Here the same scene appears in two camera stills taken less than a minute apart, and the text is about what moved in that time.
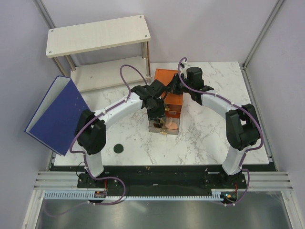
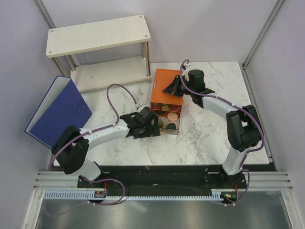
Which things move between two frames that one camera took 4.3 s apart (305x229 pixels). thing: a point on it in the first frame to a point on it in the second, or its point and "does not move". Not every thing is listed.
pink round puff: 172,125 to 172,116
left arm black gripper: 156,114 to 147,122
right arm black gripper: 173,83 does not move
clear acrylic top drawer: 174,107 does not move
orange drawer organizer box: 173,102 does not move
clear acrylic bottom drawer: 165,126 does not move
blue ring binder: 54,123 does not move
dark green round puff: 118,148 to 171,126
